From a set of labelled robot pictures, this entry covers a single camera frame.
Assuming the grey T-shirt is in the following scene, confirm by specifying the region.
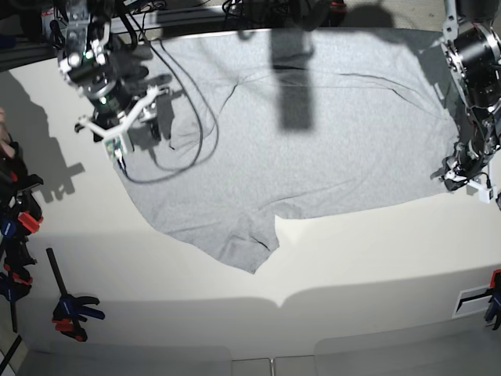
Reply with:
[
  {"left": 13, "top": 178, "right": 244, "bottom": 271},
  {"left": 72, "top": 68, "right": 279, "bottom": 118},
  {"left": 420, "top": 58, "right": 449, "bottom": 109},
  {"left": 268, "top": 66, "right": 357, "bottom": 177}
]
[{"left": 120, "top": 28, "right": 458, "bottom": 273}]

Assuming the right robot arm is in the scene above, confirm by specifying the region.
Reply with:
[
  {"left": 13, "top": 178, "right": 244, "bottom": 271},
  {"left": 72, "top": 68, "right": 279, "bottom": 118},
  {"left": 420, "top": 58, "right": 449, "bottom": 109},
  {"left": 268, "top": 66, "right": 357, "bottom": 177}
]
[{"left": 58, "top": 1, "right": 169, "bottom": 142}]

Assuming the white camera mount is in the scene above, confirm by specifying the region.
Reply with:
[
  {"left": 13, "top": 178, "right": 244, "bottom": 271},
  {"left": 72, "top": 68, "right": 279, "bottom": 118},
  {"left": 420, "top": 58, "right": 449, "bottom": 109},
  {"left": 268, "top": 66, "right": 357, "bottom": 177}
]
[
  {"left": 74, "top": 83, "right": 166, "bottom": 161},
  {"left": 431, "top": 161, "right": 500, "bottom": 204}
]

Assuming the blue red clamp right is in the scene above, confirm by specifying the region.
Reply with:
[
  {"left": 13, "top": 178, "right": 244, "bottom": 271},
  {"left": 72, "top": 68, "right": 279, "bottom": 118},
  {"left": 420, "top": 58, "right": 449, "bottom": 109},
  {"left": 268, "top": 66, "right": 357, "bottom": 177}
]
[{"left": 485, "top": 269, "right": 501, "bottom": 331}]

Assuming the red black clamp lower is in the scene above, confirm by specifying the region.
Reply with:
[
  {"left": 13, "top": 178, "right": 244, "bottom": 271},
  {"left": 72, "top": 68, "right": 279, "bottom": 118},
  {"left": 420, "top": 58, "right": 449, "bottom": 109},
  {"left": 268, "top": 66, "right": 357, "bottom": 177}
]
[{"left": 1, "top": 175, "right": 43, "bottom": 238}]

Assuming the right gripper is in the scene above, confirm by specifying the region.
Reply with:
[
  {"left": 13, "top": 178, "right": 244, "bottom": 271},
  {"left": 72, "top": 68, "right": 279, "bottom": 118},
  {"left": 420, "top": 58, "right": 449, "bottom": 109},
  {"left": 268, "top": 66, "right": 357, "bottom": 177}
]
[{"left": 92, "top": 84, "right": 171, "bottom": 141}]

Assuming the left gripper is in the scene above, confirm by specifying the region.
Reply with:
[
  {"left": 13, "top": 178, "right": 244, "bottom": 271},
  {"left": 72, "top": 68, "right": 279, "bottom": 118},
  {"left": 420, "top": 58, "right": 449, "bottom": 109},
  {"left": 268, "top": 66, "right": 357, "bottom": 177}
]
[{"left": 442, "top": 155, "right": 488, "bottom": 192}]

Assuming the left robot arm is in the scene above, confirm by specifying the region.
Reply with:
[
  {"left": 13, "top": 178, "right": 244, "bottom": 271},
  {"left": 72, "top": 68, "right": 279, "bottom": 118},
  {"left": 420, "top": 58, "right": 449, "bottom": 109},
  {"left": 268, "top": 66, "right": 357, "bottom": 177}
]
[{"left": 441, "top": 1, "right": 500, "bottom": 192}]

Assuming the white black label sticker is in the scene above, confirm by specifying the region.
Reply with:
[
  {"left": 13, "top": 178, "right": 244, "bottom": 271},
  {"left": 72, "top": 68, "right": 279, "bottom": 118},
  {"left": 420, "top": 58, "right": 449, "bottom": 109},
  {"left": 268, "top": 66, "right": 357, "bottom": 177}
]
[{"left": 452, "top": 285, "right": 491, "bottom": 320}]

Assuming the black camera cable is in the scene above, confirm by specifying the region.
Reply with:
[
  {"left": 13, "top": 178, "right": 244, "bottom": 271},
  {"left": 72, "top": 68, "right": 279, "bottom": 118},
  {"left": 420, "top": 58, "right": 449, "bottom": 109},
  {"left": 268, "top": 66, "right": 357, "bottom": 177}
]
[{"left": 117, "top": 15, "right": 220, "bottom": 185}]

